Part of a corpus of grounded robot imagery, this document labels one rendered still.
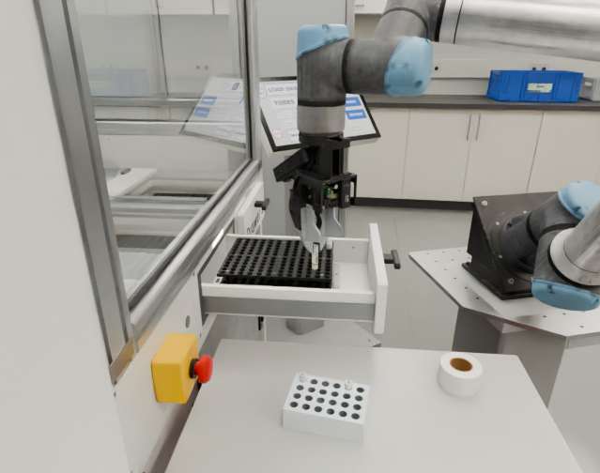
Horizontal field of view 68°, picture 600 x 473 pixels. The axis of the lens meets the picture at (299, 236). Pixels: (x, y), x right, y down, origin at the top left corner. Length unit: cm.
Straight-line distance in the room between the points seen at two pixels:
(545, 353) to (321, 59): 92
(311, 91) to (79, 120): 33
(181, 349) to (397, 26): 54
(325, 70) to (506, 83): 340
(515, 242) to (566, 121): 297
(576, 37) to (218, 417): 75
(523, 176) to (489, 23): 338
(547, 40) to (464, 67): 371
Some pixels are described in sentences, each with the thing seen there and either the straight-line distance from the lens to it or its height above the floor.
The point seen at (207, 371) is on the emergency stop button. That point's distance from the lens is 67.
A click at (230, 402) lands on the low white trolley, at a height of 76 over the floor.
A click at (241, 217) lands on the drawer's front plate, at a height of 92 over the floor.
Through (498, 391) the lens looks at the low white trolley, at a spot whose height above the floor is 76.
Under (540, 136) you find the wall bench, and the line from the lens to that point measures 402.
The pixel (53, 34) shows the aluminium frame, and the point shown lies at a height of 131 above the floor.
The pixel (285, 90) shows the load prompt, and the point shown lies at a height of 115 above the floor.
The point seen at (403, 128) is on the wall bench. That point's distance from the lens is 378.
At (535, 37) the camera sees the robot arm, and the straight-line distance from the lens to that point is 73.
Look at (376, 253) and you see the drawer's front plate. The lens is 89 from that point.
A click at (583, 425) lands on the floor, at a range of 210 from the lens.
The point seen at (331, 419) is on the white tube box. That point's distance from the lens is 71.
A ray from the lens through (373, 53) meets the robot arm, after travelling 65.
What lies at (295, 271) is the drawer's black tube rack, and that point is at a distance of 87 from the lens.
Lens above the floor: 130
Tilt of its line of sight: 23 degrees down
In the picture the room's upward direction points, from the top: straight up
